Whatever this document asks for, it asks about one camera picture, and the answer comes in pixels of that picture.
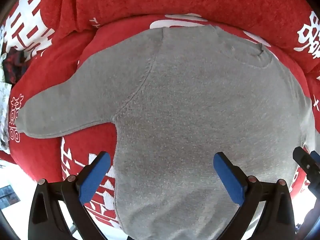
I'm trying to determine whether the red printed blanket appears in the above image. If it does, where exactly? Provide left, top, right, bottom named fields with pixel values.
left=0, top=14, right=320, bottom=230

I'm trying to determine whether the grey knit sweater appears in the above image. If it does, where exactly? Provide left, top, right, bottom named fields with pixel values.
left=17, top=26, right=320, bottom=240

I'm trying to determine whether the white floral cloth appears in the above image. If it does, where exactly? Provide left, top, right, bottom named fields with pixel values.
left=0, top=25, right=13, bottom=153

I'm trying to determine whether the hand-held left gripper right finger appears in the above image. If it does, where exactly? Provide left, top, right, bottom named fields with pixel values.
left=213, top=151, right=296, bottom=240

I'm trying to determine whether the dark red patterned cloth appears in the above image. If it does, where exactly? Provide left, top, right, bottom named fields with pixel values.
left=2, top=47, right=28, bottom=84

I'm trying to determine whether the dark rectangular object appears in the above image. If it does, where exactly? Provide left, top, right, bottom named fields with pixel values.
left=0, top=184, right=21, bottom=208

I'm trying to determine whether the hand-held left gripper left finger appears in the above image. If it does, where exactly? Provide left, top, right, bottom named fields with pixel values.
left=28, top=151, right=111, bottom=240

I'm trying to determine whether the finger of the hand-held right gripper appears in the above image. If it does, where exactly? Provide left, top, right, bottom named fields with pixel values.
left=292, top=146, right=320, bottom=193

